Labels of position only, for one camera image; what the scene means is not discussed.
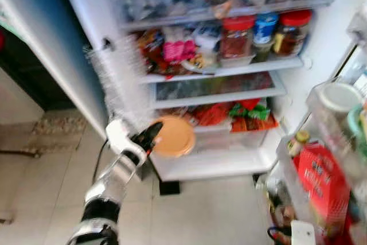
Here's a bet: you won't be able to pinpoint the green plastic tub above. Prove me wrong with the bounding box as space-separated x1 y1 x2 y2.
346 104 367 142

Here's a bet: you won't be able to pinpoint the red and green food packages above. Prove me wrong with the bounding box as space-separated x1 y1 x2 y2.
192 98 279 133

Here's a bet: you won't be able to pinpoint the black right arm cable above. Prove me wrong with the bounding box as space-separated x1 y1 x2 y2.
267 225 293 245

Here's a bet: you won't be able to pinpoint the fridge door with clear shelves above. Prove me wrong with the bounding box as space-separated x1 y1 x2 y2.
275 4 367 245

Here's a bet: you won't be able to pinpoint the speckled brown floor mat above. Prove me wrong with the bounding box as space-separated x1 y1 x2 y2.
23 113 89 138

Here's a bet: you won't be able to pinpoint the orange plastic bowl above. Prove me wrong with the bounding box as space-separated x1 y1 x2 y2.
151 115 196 158

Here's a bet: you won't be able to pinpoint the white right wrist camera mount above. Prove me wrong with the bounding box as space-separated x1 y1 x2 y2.
290 220 317 245

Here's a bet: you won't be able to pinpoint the clear crisper drawer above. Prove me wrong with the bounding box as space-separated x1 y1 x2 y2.
189 120 271 157

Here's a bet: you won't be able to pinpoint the blue lid jar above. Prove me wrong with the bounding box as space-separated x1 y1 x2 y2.
253 13 279 45

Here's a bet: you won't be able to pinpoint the white lid round container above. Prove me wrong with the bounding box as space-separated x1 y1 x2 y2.
317 82 364 115

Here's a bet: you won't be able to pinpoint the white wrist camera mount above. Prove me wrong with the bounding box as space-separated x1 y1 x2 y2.
290 220 317 245
106 118 147 166

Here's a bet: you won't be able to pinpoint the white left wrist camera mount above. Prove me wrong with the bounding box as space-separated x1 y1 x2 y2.
106 118 147 166

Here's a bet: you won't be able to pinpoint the red snack packet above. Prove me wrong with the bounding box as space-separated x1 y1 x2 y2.
138 29 167 75

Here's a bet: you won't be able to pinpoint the glass front fridge drawer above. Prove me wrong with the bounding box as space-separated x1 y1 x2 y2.
150 72 287 109

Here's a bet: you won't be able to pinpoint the red carton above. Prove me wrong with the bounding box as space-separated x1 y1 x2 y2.
295 143 352 235

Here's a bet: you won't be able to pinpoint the grey fridge door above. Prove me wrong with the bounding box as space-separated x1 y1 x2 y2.
0 0 110 139

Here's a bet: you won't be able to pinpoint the white food packet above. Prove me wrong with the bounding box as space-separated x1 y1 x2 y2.
192 22 222 50

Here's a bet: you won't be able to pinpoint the yellow cap bottle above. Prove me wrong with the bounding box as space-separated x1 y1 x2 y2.
287 130 311 157

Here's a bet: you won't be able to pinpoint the white open fridge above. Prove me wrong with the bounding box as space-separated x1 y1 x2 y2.
57 0 367 182

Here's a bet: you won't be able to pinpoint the pink food packet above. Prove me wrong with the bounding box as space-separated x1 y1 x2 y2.
162 38 197 65

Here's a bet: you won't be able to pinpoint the red lid glass jar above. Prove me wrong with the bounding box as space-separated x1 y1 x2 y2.
221 15 256 60
274 10 313 56

